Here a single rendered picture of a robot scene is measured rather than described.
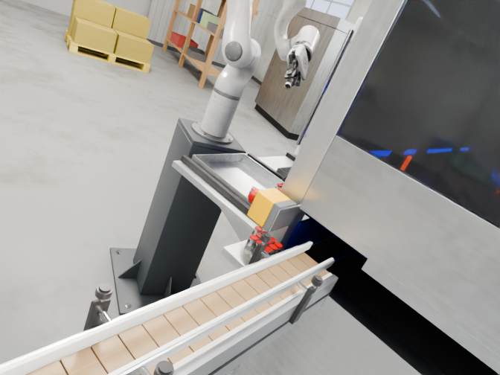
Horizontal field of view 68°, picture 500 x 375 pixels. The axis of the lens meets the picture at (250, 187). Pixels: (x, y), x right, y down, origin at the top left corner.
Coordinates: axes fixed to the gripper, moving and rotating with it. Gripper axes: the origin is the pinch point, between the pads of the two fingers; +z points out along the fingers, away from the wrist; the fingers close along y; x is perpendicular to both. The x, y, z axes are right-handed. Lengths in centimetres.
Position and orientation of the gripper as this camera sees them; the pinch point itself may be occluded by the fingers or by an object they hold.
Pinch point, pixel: (291, 77)
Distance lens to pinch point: 132.1
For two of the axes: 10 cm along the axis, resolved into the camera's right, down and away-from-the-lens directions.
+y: 3.1, 7.0, 6.5
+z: -3.0, 7.2, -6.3
